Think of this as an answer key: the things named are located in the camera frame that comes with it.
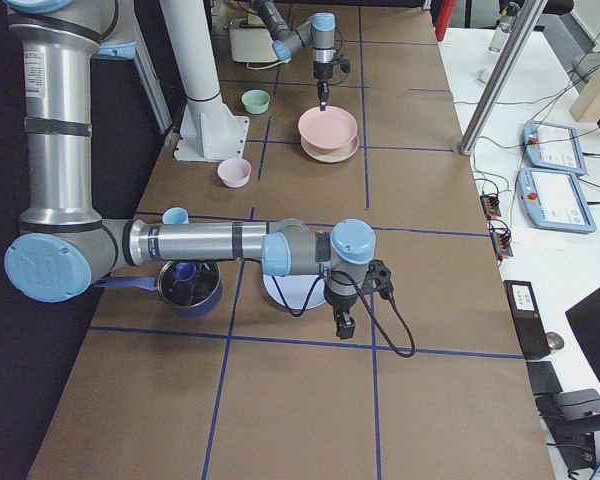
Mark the green bowl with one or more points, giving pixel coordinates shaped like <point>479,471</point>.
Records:
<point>255,101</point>

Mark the lower teach pendant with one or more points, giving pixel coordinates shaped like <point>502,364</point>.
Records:
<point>553,200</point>

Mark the aluminium frame post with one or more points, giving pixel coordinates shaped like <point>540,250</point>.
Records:
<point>524,26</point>

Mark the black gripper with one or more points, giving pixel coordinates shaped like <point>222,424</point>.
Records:
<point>323,71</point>
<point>342,302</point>

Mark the orange connector board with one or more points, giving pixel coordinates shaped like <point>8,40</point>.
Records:
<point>490,205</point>

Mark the light blue plate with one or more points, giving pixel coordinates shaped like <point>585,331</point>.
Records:
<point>296,289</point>

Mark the teach pendant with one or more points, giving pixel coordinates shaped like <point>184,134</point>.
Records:
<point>553,200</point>
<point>552,146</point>

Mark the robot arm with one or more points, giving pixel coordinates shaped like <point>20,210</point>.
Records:
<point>125,149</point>
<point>318,31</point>

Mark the dark blue pot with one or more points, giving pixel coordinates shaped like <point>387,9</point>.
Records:
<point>191,289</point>

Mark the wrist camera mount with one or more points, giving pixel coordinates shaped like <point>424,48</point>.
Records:
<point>379,279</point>

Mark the black box device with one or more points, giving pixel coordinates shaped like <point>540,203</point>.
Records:
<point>526,319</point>

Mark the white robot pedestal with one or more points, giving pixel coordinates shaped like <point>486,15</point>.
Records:
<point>209,131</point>

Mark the upper teach pendant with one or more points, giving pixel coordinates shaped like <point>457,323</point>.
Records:
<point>552,146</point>

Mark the beige plate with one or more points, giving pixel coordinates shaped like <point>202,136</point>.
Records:
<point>331,156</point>

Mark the pink plate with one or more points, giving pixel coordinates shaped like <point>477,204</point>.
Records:
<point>327,129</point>

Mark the cream toaster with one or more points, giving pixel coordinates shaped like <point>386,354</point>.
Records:
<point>250,43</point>

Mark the clear water bottle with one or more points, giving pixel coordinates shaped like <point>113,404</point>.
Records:
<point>508,15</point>

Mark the light blue cup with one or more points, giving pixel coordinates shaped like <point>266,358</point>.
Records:
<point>175,216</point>

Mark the pink bowl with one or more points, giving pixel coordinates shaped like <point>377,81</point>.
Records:
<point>234,172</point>

